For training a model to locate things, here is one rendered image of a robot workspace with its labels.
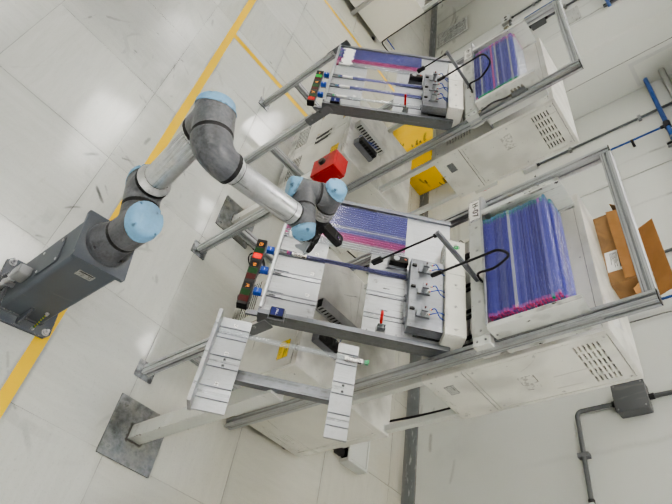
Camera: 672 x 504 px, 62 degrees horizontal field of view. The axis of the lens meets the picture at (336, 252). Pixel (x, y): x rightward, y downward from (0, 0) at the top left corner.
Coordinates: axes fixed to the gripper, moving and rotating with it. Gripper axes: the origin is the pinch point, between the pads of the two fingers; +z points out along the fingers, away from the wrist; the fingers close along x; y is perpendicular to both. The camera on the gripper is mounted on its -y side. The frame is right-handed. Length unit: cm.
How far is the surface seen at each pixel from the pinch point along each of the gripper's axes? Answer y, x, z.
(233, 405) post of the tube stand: 6, 52, 28
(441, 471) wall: -145, -11, 147
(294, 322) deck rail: -5.0, 21.1, 14.2
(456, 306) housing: -58, 5, -9
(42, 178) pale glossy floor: 109, -26, 45
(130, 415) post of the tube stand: 37, 44, 81
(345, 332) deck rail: -23.1, 21.1, 9.0
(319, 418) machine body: -39, 21, 75
